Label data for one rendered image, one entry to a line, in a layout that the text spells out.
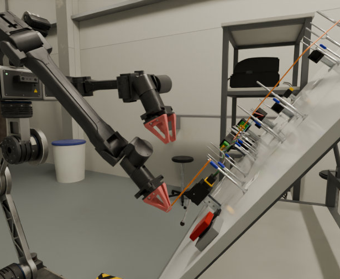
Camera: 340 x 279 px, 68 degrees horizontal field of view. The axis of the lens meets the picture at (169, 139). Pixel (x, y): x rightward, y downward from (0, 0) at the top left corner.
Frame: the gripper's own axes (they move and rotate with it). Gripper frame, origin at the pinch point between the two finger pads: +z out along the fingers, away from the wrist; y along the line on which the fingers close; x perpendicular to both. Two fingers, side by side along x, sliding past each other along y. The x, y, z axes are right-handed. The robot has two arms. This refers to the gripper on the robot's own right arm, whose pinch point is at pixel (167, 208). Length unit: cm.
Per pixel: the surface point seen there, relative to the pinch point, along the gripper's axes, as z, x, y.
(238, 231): 8.8, -22.6, -25.9
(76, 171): -138, 262, 286
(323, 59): -3, -65, 41
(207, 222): 5.5, -17.4, -22.2
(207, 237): 7.6, -15.6, -22.7
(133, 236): 7, 141, 154
